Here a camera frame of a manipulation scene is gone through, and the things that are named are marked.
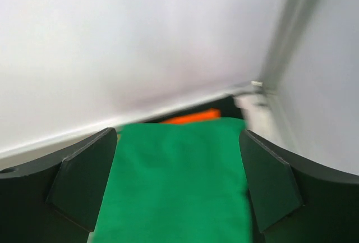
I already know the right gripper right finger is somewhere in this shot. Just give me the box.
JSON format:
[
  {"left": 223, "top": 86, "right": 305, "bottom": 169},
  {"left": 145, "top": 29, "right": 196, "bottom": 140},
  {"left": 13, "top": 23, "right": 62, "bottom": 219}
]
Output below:
[{"left": 239, "top": 130, "right": 358, "bottom": 242}]

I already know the green t-shirt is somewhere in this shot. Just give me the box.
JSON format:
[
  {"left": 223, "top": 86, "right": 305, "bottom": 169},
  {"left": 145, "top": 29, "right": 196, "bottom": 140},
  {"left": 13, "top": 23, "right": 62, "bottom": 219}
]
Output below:
[{"left": 92, "top": 118, "right": 253, "bottom": 242}]

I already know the folded white t-shirt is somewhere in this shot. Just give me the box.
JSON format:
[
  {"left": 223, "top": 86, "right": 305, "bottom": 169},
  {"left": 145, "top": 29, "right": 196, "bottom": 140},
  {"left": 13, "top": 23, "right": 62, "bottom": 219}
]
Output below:
[{"left": 234, "top": 93, "right": 283, "bottom": 146}]

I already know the folded orange t-shirt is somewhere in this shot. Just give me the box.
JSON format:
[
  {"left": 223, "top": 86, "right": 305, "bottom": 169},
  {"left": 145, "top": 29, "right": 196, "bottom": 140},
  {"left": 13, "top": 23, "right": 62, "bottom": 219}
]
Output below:
[{"left": 161, "top": 108, "right": 221, "bottom": 125}]

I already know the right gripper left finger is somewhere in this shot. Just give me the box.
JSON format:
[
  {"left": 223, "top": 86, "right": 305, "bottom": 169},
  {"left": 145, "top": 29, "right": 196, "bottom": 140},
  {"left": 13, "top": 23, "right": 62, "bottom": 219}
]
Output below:
[{"left": 1, "top": 128, "right": 117, "bottom": 242}]

